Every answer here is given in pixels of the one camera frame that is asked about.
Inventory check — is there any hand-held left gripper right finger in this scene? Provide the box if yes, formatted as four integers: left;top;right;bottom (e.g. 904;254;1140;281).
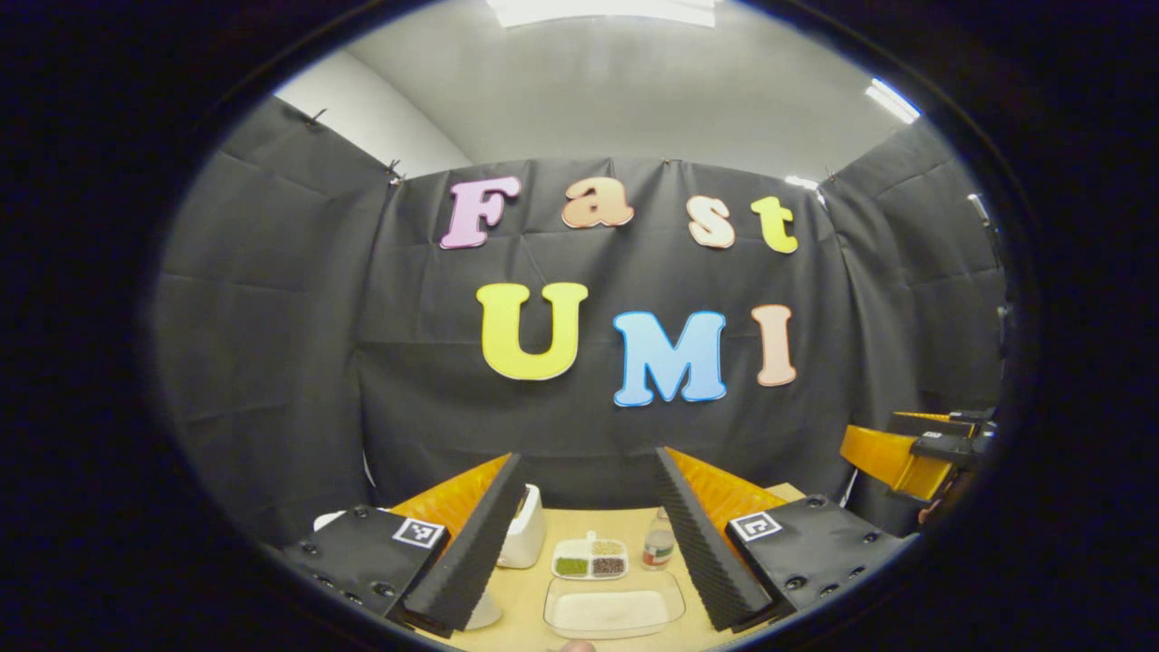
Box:
654;446;911;633

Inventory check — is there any small clear plastic bottle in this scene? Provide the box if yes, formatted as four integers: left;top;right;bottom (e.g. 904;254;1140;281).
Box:
643;507;676;571

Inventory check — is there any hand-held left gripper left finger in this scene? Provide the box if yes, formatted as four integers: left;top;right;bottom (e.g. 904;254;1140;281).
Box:
283;453;530;638

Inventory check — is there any black backdrop cloth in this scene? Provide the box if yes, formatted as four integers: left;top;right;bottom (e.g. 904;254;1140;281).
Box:
154;95;1008;549

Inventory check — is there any clear tray of rice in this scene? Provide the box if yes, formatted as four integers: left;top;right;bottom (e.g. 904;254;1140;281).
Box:
543;569;686;640

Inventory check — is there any white divided bean dish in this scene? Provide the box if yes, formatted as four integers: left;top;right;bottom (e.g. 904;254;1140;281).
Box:
551;532;628;581

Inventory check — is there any white rice cooker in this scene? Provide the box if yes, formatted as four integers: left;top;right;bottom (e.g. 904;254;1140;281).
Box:
312;507;504;631

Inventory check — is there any white toaster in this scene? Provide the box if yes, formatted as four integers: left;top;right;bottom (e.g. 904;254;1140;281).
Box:
496;484;548;570

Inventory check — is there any small ceiling light panel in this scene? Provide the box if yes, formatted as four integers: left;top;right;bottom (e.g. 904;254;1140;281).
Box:
865;79;922;125

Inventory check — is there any large ceiling light panel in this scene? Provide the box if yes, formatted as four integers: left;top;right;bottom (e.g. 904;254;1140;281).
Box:
489;0;716;28

